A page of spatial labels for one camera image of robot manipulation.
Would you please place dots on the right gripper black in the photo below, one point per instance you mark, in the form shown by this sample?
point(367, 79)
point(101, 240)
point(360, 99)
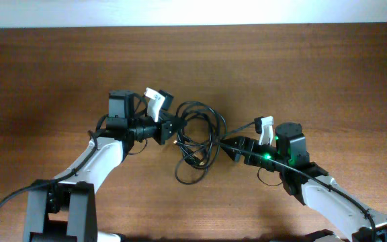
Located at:
point(248, 150)

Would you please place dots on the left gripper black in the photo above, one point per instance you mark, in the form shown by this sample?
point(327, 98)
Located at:
point(166, 130)

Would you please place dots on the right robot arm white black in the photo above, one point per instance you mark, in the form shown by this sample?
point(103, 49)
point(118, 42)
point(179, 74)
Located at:
point(309, 183)

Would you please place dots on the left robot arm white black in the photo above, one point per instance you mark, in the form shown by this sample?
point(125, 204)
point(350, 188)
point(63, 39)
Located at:
point(63, 209)

